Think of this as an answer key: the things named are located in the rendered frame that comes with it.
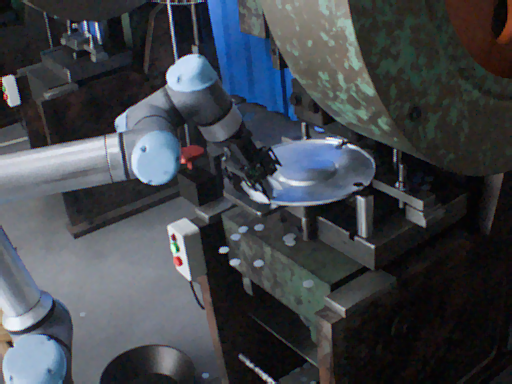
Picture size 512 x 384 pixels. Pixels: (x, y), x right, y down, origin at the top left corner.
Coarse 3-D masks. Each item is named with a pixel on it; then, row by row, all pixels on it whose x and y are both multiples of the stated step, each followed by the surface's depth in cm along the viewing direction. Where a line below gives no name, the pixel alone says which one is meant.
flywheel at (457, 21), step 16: (448, 0) 95; (464, 0) 97; (480, 0) 100; (496, 0) 103; (464, 16) 99; (480, 16) 101; (464, 32) 100; (480, 32) 103; (480, 48) 104; (496, 48) 107; (480, 64) 105; (496, 64) 108
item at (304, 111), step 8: (296, 80) 138; (296, 88) 138; (296, 96) 139; (304, 96) 137; (296, 104) 139; (304, 104) 138; (312, 104) 134; (296, 112) 142; (304, 112) 139; (312, 112) 135; (320, 112) 135; (312, 120) 138; (320, 120) 136; (328, 120) 136; (336, 120) 137
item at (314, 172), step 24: (288, 144) 156; (312, 144) 156; (336, 144) 155; (288, 168) 145; (312, 168) 144; (336, 168) 144; (360, 168) 144; (288, 192) 137; (312, 192) 136; (336, 192) 135
